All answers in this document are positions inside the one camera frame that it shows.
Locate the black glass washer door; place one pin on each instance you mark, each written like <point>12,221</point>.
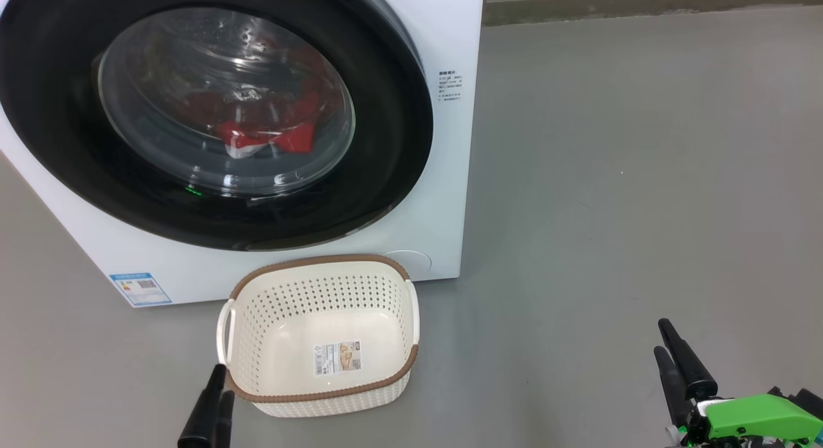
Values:
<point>386,114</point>

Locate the printed product label sticker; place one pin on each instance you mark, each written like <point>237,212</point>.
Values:
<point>337,358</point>

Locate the round drain filter cover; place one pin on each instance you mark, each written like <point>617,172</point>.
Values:
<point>411,260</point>

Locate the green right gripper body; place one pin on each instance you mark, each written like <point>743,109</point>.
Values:
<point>759,419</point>

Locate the printed text notice label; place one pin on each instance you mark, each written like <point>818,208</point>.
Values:
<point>450,86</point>

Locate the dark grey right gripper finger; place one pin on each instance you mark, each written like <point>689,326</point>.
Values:
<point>672,387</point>
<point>691,367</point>

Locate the blue energy label sticker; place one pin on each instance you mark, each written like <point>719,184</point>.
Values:
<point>141,288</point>

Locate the white front-load washing machine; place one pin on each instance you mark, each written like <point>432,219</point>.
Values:
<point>443,197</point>

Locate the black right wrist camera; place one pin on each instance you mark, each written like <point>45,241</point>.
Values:
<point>809,400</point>

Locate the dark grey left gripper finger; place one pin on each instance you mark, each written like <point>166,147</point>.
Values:
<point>200,422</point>
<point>225,422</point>

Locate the cream brown-rimmed laundry basket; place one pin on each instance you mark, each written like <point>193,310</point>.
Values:
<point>289,319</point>

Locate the red cloth garment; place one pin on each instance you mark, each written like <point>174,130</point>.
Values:
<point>296,136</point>

